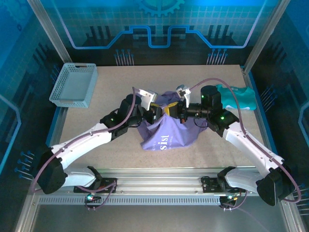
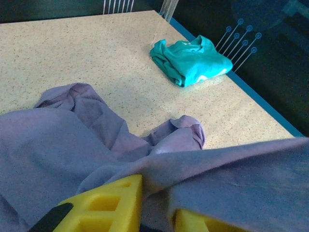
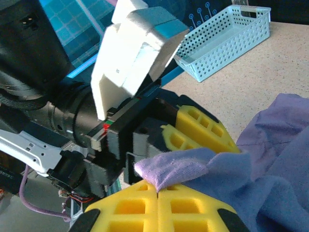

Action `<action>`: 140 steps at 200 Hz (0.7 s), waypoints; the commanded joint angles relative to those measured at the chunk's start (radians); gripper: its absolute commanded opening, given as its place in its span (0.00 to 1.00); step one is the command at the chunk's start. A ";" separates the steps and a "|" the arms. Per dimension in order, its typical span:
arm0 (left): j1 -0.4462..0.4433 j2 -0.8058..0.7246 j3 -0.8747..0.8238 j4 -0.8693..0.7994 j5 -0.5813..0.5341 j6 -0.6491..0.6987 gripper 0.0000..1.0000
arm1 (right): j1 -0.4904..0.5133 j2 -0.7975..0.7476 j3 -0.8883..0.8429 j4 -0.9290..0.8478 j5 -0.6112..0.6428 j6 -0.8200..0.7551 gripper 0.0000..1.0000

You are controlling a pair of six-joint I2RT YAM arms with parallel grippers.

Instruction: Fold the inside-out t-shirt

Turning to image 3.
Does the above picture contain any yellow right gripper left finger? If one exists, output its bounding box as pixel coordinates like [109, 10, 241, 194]
[69, 180, 159, 232]

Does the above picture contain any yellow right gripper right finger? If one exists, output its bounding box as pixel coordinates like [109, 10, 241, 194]
[157, 183, 250, 232]

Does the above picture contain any purple t-shirt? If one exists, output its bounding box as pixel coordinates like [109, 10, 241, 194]
[134, 93, 309, 232]

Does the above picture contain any blue table edge strip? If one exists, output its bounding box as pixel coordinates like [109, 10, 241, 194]
[158, 65, 185, 87]

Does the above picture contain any pale blue perforated plastic basket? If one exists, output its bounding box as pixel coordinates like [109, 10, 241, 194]
[173, 5, 271, 83]

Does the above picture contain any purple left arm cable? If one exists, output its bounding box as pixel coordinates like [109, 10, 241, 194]
[18, 166, 72, 223]

